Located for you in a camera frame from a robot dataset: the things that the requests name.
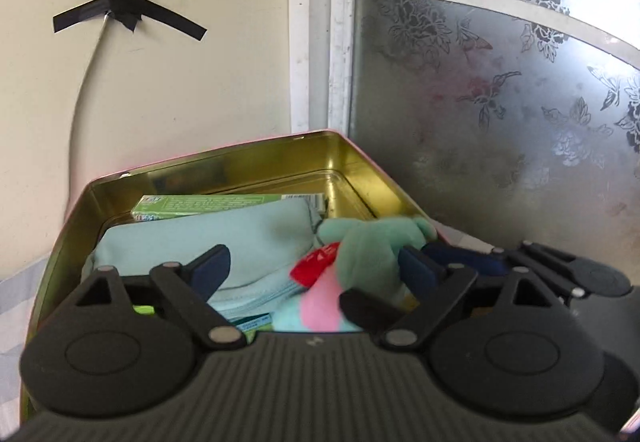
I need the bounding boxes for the teal zipper pencil pouch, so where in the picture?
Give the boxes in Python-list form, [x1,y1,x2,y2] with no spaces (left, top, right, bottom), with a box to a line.
[82,199,323,318]

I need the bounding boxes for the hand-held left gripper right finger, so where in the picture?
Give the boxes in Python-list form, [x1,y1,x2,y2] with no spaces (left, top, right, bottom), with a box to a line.
[382,245,568,350]

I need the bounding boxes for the black tape cross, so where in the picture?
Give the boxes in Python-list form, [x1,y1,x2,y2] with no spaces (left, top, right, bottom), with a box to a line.
[53,0,233,42]

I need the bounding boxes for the white window frame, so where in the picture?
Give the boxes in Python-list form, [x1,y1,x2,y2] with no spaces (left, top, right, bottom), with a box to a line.
[287,0,640,138]

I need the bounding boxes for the patterned frosted window glass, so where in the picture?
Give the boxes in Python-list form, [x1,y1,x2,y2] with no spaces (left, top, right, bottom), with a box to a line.
[347,0,640,268]

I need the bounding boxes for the striped bed sheet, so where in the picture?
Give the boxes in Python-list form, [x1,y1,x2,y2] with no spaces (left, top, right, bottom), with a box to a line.
[0,219,501,428]

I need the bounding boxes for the pink biscuit tin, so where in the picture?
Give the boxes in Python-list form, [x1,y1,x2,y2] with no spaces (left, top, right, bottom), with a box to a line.
[19,129,441,428]

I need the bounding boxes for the teal and pink plush toy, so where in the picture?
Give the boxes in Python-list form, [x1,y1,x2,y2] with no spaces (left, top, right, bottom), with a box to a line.
[272,216,438,334]

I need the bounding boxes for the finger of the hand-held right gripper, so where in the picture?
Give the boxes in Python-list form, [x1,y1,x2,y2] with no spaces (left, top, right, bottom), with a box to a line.
[422,240,586,299]
[339,289,403,334]

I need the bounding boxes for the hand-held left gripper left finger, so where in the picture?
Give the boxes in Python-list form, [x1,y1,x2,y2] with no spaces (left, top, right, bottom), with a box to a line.
[75,245,247,350]

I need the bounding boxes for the long toothpaste box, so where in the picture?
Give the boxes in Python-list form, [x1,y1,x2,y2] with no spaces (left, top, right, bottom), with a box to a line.
[131,193,328,223]

